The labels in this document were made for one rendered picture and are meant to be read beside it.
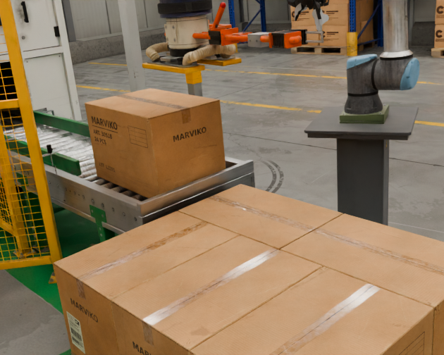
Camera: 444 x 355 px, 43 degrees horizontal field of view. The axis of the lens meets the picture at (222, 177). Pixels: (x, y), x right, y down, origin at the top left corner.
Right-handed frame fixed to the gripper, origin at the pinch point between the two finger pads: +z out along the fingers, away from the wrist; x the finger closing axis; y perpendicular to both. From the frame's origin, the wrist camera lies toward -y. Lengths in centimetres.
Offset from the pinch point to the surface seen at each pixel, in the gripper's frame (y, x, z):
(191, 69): -41.5, 18.8, 13.7
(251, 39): -29.3, -4.3, -4.5
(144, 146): -58, 36, 54
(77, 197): -84, 66, 93
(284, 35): -28.5, -21.1, -11.8
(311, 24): 524, 564, 321
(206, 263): -71, -37, 57
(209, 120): -24, 35, 52
